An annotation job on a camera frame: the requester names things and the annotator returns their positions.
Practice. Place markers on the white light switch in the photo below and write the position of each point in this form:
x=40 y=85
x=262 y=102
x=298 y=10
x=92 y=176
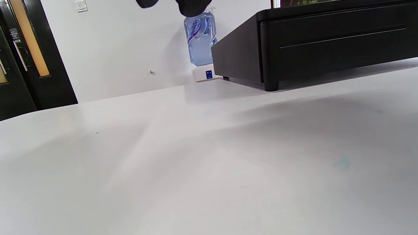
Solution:
x=80 y=5

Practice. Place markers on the person's left hand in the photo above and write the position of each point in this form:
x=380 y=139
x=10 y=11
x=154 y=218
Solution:
x=192 y=7

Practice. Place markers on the black door with glass panel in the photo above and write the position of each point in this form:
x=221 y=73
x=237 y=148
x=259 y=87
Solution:
x=13 y=94
x=49 y=88

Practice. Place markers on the black cash drawer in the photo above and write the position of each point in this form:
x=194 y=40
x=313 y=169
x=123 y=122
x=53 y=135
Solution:
x=326 y=45

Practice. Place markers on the blue water bottle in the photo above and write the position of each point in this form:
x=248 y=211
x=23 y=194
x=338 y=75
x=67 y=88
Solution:
x=200 y=42

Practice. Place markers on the white water dispenser base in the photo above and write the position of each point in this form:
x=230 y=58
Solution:
x=207 y=74

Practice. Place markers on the metal window frame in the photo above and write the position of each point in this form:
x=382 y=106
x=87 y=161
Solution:
x=275 y=3

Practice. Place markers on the small door sign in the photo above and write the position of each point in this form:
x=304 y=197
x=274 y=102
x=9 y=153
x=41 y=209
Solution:
x=14 y=34

